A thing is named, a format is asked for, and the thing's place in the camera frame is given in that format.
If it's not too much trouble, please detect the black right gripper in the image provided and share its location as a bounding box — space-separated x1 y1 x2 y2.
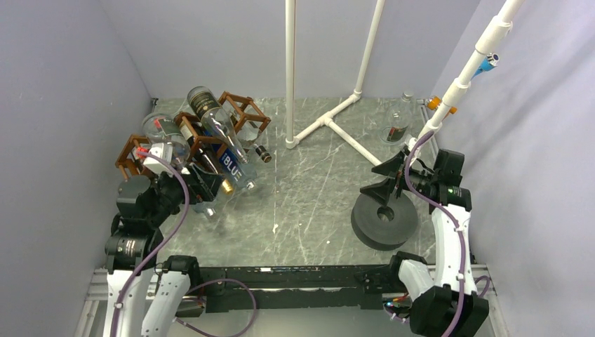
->
360 151 437 206

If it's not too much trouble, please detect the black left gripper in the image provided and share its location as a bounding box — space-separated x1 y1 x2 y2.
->
147 160 225 225

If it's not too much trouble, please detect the clear bottle red black label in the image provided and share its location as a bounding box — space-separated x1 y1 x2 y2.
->
142 112 190 169

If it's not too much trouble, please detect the tall clear bottle black label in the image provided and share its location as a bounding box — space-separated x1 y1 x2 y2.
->
187 86 249 164

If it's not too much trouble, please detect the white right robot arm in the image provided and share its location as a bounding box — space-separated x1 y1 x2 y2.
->
360 149 490 336

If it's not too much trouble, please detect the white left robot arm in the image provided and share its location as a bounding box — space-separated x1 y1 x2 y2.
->
103 164 224 336

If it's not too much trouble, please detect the blue label clear bottle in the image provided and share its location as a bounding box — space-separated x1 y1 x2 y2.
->
210 143 258 190

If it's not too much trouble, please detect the brown wooden wine rack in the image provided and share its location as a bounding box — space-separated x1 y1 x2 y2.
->
115 91 272 184

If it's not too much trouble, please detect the dark wine bottle gold cap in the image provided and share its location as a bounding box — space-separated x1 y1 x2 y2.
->
175 113 224 176

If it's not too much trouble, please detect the clear bottle black cap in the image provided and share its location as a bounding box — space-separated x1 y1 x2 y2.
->
237 124 272 163

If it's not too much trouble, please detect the black round perforated speaker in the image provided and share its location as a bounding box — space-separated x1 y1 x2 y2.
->
351 194 420 251

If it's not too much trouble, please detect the orange clip on pipe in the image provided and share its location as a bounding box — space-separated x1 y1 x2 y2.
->
424 96 457 114

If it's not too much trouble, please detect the blue clip on pipe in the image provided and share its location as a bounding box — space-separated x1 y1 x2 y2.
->
472 53 500 78

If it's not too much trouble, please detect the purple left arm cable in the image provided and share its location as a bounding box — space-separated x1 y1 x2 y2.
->
109 151 192 337

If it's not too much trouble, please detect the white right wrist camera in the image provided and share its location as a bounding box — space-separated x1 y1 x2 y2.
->
403 134 418 154

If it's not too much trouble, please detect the clear bottle by right wall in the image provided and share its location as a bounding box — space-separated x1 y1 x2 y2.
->
379 91 416 145

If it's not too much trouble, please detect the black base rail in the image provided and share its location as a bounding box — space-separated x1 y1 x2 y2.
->
180 265 406 317

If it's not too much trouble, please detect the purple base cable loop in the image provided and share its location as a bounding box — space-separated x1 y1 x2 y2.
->
174 278 258 337

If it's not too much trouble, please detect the white PVC pipe frame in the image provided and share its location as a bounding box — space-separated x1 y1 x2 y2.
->
285 0 524 165

